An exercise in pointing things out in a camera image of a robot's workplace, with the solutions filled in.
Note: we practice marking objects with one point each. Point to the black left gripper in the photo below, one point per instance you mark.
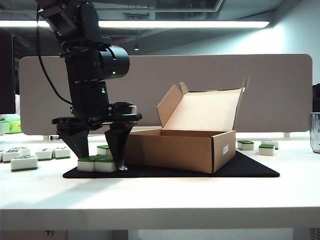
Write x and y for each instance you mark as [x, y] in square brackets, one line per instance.
[100, 121]

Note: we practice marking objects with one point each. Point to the black rounded background object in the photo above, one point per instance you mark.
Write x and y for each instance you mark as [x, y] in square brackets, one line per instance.
[316, 90]

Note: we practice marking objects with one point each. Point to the brown cardboard box open lid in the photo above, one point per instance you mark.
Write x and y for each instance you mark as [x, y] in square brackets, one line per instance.
[175, 152]

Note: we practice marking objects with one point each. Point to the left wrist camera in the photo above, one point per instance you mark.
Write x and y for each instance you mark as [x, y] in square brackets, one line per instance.
[123, 108]

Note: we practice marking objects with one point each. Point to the mahjong tile with bird print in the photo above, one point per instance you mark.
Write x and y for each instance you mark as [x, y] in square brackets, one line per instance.
[24, 163]

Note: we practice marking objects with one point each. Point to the dark monitor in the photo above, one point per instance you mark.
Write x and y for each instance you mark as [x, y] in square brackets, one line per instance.
[7, 75]

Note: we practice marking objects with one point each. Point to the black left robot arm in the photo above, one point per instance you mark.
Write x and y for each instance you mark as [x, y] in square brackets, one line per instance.
[85, 67]

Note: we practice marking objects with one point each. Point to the clear faceted glass vase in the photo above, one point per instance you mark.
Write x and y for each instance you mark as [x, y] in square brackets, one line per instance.
[315, 132]

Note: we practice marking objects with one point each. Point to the white divider foot bracket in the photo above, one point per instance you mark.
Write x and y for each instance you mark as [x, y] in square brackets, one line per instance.
[287, 135]
[46, 137]

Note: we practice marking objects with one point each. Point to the grey-brown desk divider panel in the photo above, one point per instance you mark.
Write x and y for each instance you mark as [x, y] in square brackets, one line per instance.
[200, 67]

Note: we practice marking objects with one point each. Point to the black pen on desk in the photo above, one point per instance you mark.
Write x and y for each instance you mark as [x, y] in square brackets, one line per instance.
[53, 137]

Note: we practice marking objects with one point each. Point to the black rectangular mat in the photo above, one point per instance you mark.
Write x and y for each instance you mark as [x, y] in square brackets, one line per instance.
[162, 175]

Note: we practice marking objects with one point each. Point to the white green-backed mahjong tile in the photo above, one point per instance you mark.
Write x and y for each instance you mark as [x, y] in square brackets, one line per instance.
[45, 154]
[86, 166]
[10, 156]
[245, 145]
[105, 167]
[102, 150]
[25, 150]
[267, 150]
[275, 143]
[62, 152]

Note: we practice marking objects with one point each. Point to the green and white package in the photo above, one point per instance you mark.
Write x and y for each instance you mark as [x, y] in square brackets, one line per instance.
[11, 127]

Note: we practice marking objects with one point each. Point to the round metal drawer lock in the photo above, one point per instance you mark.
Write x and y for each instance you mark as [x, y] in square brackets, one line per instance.
[49, 233]

